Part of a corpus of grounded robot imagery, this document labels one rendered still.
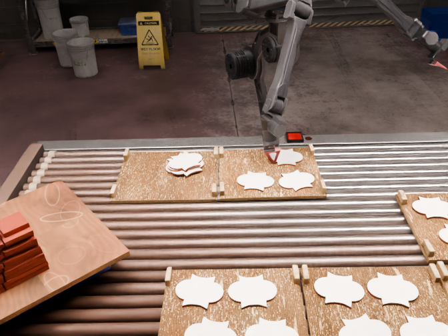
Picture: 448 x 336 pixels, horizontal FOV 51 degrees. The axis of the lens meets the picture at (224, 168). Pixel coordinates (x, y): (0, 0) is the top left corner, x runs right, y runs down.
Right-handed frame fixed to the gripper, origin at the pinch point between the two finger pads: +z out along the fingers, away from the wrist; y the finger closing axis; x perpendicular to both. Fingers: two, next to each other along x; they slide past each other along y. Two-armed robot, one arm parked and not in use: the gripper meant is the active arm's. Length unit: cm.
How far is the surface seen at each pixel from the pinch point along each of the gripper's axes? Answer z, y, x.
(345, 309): 2, -79, -15
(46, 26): 30, 403, 262
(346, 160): 8.2, 1.4, -30.6
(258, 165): 0.0, -4.8, 6.7
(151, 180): -7, -15, 50
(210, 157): -3.1, 1.3, 26.9
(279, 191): 0.8, -23.5, -0.9
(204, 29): 86, 460, 77
